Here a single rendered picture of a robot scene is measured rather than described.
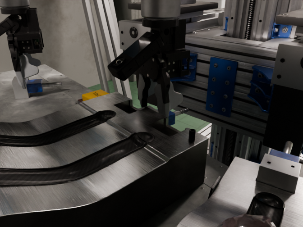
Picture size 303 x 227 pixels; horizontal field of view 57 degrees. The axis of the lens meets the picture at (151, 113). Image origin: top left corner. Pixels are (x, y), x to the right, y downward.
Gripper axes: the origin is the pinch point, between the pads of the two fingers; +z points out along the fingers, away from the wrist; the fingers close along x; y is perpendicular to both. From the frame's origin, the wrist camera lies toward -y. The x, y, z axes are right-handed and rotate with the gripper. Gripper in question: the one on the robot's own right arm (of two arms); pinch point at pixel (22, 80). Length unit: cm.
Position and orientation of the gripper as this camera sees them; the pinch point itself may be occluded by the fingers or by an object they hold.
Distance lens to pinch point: 89.6
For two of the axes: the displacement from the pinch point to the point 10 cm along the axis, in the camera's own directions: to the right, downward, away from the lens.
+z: 0.0, 8.9, 4.5
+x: -2.7, -4.3, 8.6
